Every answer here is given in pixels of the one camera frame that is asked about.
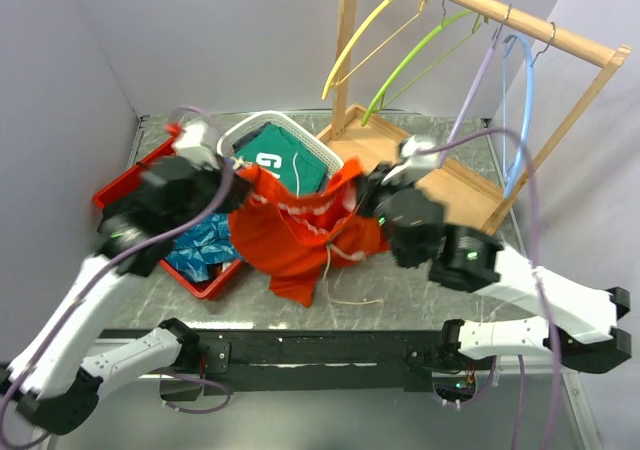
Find yellow plastic hanger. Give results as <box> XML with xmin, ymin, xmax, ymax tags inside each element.
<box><xmin>321</xmin><ymin>0</ymin><xmax>430</xmax><ymax>101</ymax></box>

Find green shorts with white letters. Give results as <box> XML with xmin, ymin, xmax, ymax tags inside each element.
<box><xmin>232</xmin><ymin>122</ymin><xmax>328</xmax><ymax>196</ymax></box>

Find blue patterned shorts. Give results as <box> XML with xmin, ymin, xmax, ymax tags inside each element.
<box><xmin>165</xmin><ymin>213</ymin><xmax>241</xmax><ymax>283</ymax></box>

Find wooden clothes rack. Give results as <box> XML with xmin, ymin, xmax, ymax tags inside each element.
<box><xmin>319</xmin><ymin>0</ymin><xmax>632</xmax><ymax>234</ymax></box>

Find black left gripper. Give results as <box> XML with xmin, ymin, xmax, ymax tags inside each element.
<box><xmin>170</xmin><ymin>153</ymin><xmax>256</xmax><ymax>236</ymax></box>

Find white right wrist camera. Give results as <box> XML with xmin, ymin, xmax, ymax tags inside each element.
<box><xmin>382</xmin><ymin>135</ymin><xmax>440</xmax><ymax>185</ymax></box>

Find blue plastic hanger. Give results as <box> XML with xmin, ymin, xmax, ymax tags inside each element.
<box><xmin>500</xmin><ymin>21</ymin><xmax>557</xmax><ymax>200</ymax></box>

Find red plastic tray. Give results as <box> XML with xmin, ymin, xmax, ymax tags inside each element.
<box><xmin>92</xmin><ymin>137</ymin><xmax>248</xmax><ymax>300</ymax></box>

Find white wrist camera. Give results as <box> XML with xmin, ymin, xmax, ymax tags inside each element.
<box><xmin>172</xmin><ymin>120</ymin><xmax>220</xmax><ymax>169</ymax></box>
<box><xmin>382</xmin><ymin>135</ymin><xmax>440</xmax><ymax>185</ymax></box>

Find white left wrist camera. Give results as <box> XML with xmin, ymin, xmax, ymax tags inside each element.
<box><xmin>172</xmin><ymin>120</ymin><xmax>220</xmax><ymax>169</ymax></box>

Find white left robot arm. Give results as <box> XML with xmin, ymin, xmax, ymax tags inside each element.
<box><xmin>1</xmin><ymin>155</ymin><xmax>251</xmax><ymax>436</ymax></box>

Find purple plastic hanger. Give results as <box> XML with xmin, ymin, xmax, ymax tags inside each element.
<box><xmin>437</xmin><ymin>14</ymin><xmax>504</xmax><ymax>143</ymax></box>

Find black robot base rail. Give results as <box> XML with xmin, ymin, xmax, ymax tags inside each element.
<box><xmin>94</xmin><ymin>327</ymin><xmax>496</xmax><ymax>402</ymax></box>

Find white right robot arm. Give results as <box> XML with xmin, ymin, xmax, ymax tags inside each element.
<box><xmin>356</xmin><ymin>163</ymin><xmax>632</xmax><ymax>374</ymax></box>

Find white perforated plastic basket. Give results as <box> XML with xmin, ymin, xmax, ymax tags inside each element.
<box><xmin>217</xmin><ymin>111</ymin><xmax>343</xmax><ymax>192</ymax></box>

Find green plastic hanger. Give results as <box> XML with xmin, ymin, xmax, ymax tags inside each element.
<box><xmin>360</xmin><ymin>9</ymin><xmax>489</xmax><ymax>127</ymax></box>

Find orange drawstring shorts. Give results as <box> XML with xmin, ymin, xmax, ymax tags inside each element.
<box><xmin>228</xmin><ymin>158</ymin><xmax>389</xmax><ymax>307</ymax></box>

